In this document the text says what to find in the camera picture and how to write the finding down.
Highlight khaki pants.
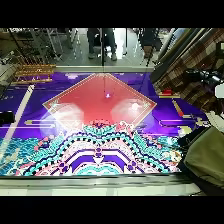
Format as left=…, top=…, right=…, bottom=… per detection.
left=183, top=125, right=224, bottom=188

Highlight brown clothes hangers stack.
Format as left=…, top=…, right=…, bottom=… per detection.
left=11, top=54, right=57, bottom=84

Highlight person's legs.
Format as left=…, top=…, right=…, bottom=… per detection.
left=86, top=27, right=118, bottom=62

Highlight checked shirt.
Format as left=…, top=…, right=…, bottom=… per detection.
left=153, top=27, right=224, bottom=114

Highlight silver frame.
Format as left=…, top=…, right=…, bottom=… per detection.
left=0, top=174, right=205, bottom=197

